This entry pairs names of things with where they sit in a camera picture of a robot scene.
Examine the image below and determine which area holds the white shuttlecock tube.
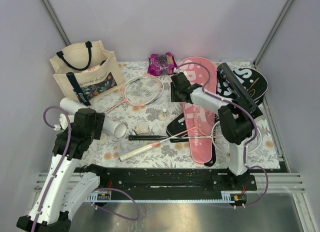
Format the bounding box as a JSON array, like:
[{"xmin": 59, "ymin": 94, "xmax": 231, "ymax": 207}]
[{"xmin": 59, "ymin": 97, "xmax": 127, "ymax": 139}]

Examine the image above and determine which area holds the white feather shuttlecock black band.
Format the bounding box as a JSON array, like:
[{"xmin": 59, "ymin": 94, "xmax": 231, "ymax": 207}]
[{"xmin": 134, "ymin": 122, "xmax": 149, "ymax": 135}]

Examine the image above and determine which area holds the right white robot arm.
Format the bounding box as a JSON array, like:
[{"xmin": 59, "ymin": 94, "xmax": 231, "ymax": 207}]
[{"xmin": 171, "ymin": 68, "xmax": 262, "ymax": 190}]

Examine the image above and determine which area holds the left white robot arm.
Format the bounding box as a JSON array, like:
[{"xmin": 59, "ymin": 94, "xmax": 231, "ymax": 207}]
[{"xmin": 16, "ymin": 108, "xmax": 109, "ymax": 232}]

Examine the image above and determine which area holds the purple snack packet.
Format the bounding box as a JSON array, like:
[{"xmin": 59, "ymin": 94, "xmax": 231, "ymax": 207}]
[{"xmin": 147, "ymin": 52, "xmax": 177, "ymax": 76}]

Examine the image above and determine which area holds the white shuttlecock mid table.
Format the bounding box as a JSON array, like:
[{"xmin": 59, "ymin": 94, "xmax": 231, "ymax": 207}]
[{"xmin": 158, "ymin": 107, "xmax": 170, "ymax": 121}]

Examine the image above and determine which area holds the pink white racket right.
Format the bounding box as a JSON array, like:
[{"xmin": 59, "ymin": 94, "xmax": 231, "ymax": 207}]
[{"xmin": 119, "ymin": 107, "xmax": 215, "ymax": 162}]

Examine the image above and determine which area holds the floral patterned table mat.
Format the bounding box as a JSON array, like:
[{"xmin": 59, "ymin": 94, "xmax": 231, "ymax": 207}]
[{"xmin": 65, "ymin": 60, "xmax": 281, "ymax": 169}]

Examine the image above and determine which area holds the pink racket cover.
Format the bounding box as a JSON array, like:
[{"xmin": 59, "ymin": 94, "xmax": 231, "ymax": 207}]
[{"xmin": 180, "ymin": 57, "xmax": 217, "ymax": 167}]

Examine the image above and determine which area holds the black shuttlecock tube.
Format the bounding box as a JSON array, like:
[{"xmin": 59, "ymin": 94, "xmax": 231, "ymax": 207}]
[{"xmin": 217, "ymin": 62, "xmax": 263, "ymax": 120}]

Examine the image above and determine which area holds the beige canvas tote bag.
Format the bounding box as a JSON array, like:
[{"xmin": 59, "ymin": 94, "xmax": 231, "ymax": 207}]
[{"xmin": 49, "ymin": 40, "xmax": 126, "ymax": 106}]

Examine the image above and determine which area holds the black racket cover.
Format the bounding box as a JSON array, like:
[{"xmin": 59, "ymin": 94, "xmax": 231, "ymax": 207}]
[{"xmin": 217, "ymin": 67, "xmax": 269, "ymax": 111}]

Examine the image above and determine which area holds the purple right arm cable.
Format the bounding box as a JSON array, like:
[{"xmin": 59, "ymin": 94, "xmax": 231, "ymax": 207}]
[{"xmin": 173, "ymin": 63, "xmax": 270, "ymax": 210}]

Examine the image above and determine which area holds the pink frame badminton racket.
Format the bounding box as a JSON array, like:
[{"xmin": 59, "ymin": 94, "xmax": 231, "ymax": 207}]
[{"xmin": 106, "ymin": 74, "xmax": 164, "ymax": 114}]

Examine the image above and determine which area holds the white frame racket black handle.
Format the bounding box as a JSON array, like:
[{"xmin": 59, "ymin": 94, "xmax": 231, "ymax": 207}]
[{"xmin": 128, "ymin": 121, "xmax": 262, "ymax": 155}]

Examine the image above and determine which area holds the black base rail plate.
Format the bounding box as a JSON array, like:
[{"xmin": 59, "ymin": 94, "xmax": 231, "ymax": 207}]
[{"xmin": 72, "ymin": 162, "xmax": 258, "ymax": 202}]

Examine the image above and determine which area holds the white cable duct strip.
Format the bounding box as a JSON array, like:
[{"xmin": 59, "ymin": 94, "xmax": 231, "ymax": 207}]
[{"xmin": 84, "ymin": 190, "xmax": 242, "ymax": 205}]

